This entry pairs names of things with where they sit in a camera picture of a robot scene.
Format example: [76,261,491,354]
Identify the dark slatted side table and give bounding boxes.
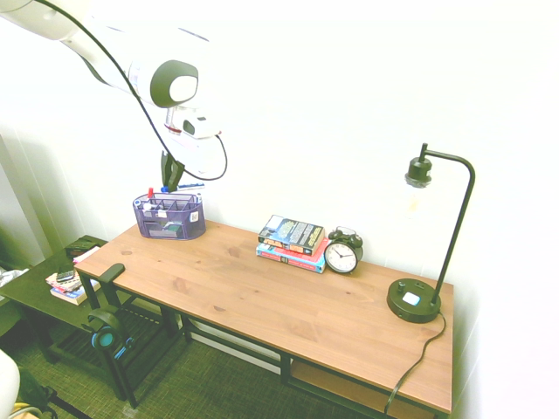
[0,235,189,409]

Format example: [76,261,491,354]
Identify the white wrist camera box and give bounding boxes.
[182,113,224,141]

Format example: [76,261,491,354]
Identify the wooden desk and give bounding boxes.
[73,260,452,419]

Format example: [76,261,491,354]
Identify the black and blue headphones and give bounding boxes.
[82,305,135,361]

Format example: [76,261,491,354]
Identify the wooden lower desk shelf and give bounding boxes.
[289,359,438,419]

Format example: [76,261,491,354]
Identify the clear glass light bulb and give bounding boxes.
[402,175,431,221]

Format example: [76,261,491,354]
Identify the black lamp power cable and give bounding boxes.
[383,310,448,416]

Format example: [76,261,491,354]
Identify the blue and white marker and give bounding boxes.
[161,182,206,194]

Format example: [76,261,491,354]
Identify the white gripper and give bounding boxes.
[160,122,208,192]

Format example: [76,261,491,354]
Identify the black desk lamp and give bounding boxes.
[385,142,477,325]

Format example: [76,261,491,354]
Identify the black headphone clamp hook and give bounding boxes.
[86,263,127,333]

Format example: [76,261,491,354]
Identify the stack of paperback books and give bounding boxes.
[45,270,102,306]

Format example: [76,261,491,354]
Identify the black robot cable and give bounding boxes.
[32,0,230,182]

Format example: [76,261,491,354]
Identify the black twin-bell alarm clock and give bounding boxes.
[323,225,365,277]

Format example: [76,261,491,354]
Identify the red and cyan book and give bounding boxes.
[255,237,330,275]

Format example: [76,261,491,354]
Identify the purple mesh desk organizer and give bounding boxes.
[132,192,208,241]

